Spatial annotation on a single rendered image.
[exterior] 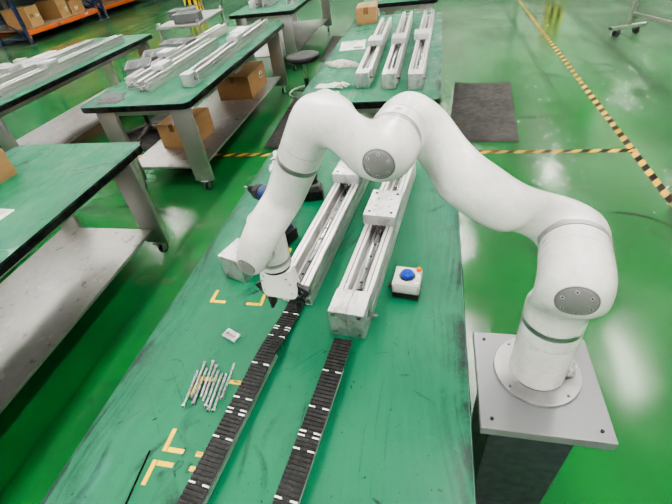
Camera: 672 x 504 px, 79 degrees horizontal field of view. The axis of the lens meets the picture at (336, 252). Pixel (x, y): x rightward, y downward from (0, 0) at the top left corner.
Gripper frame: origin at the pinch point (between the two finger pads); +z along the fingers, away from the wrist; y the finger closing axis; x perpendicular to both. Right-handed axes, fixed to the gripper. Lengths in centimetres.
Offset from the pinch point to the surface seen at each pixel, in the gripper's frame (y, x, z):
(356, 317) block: 22.2, -3.3, -3.1
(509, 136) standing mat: 75, 293, 82
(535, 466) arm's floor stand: 72, -15, 31
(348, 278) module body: 15.9, 10.8, -2.9
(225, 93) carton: -219, 321, 54
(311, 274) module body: 4.4, 10.4, -2.8
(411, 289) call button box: 34.0, 13.7, 1.0
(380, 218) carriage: 19.7, 37.7, -5.8
